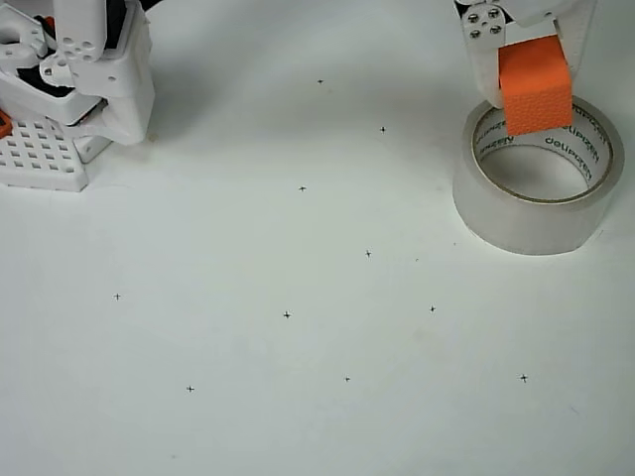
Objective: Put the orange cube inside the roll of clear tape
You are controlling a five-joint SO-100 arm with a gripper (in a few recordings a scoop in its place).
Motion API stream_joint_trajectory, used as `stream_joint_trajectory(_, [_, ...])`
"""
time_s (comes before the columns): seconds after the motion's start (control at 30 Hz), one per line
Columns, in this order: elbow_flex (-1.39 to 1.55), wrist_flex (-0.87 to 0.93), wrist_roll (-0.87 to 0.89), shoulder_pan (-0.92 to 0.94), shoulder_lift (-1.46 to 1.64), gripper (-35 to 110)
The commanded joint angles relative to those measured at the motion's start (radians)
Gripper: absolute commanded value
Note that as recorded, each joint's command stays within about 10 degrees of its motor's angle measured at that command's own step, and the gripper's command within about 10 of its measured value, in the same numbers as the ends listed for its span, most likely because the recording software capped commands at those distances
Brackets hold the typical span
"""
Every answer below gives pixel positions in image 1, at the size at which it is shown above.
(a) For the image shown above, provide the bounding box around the orange foam cube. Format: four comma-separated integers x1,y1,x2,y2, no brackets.
497,35,573,137

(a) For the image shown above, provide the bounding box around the clear packing tape roll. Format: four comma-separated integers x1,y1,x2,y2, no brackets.
451,93,626,257

